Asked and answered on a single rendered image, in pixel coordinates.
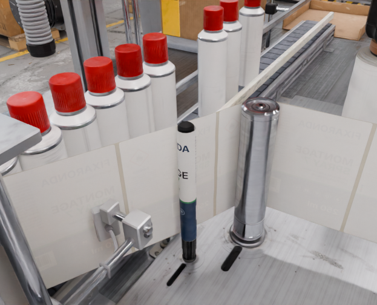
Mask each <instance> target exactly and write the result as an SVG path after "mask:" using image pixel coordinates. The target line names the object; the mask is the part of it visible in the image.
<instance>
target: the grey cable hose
mask: <svg viewBox="0 0 377 305"><path fill-rule="evenodd" d="M16 2H17V6H18V10H19V11H20V12H19V15H20V16H21V17H20V18H21V20H22V21H21V22H22V24H23V25H22V26H23V27H24V31H25V35H26V39H27V43H26V46H27V50H28V52H30V55H31V56H33V57H48V56H51V55H53V54H55V52H56V43H55V40H54V39H53V37H52V34H51V29H50V26H49V24H50V23H49V22H48V18H47V14H46V12H47V11H46V9H45V5H44V4H45V2H44V1H43V0H16Z"/></svg>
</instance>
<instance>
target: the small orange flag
mask: <svg viewBox="0 0 377 305"><path fill-rule="evenodd" d="M162 20H163V34H168V35H172V36H178V37H180V14H179V0H162Z"/></svg>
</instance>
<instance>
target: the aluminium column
mask: <svg viewBox="0 0 377 305"><path fill-rule="evenodd" d="M60 2H61V7H62V13H63V17H64V22H65V28H66V31H67V36H68V42H69V46H70V51H71V57H72V60H73V65H74V71H75V73H77V74H78V75H79V76H80V78H81V81H82V86H83V90H84V94H85V93H86V92H87V91H88V89H87V81H86V77H85V71H84V61H85V60H87V59H89V58H91V57H97V56H98V53H97V46H96V39H95V35H94V28H93V21H92V17H91V10H90V3H89V0H60ZM92 2H93V9H94V17H95V21H96V29H97V37H98V41H99V50H100V56H104V57H108V58H111V56H110V48H109V43H108V35H107V27H106V22H105V14H104V9H103V2H102V0H92Z"/></svg>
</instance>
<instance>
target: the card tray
mask: <svg viewBox="0 0 377 305"><path fill-rule="evenodd" d="M369 8H370V6H367V5H356V4H346V3H340V2H330V1H320V0H311V1H310V2H308V3H307V4H306V5H304V6H303V7H301V8H300V9H298V10H297V11H296V12H294V13H293V14H291V15H290V16H289V17H287V18H286V19H284V20H283V26H282V29H283V30H291V29H292V28H294V26H296V25H297V24H299V23H300V22H301V21H306V20H310V21H318V22H319V21H320V20H322V19H323V18H324V17H325V16H327V15H328V14H329V13H330V12H334V16H333V19H332V20H331V21H330V22H329V23H332V25H336V27H335V32H334V35H333V37H334V38H341V39H349V40H354V41H359V40H360V38H361V37H362V36H363V34H364V33H365V32H366V31H365V25H366V21H367V16H368V13H369Z"/></svg>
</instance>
